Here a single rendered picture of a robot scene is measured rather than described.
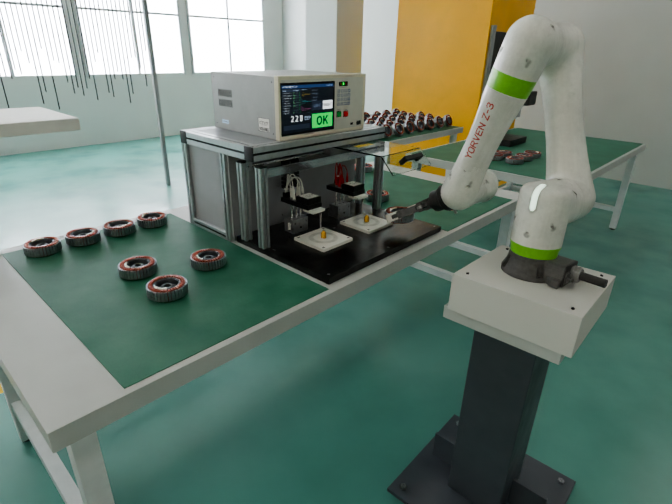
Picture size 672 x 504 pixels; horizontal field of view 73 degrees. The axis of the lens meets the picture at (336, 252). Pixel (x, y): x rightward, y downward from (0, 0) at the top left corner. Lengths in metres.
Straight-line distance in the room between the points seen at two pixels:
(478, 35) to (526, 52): 3.87
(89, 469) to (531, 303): 1.05
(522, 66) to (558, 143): 0.26
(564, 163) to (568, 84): 0.20
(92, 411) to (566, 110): 1.32
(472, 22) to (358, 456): 4.28
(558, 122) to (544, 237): 0.33
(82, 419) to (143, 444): 1.00
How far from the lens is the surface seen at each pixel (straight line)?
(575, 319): 1.18
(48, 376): 1.18
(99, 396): 1.08
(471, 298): 1.26
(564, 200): 1.25
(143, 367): 1.12
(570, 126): 1.40
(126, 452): 2.02
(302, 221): 1.71
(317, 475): 1.82
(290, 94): 1.59
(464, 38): 5.20
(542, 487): 1.93
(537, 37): 1.26
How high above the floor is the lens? 1.40
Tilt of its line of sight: 24 degrees down
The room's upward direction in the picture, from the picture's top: 1 degrees clockwise
